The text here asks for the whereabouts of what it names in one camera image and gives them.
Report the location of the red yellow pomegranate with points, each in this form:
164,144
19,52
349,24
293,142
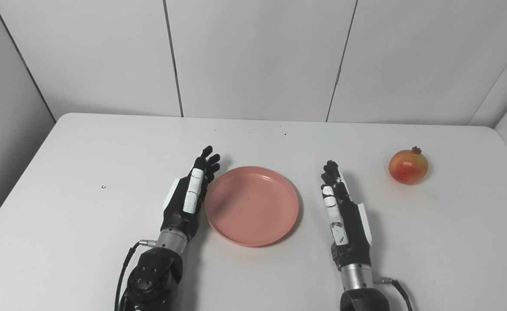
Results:
408,166

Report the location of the pink round plate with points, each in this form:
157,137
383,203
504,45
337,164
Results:
251,206

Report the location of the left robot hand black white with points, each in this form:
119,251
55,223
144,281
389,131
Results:
188,198

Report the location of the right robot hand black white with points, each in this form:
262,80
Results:
344,216

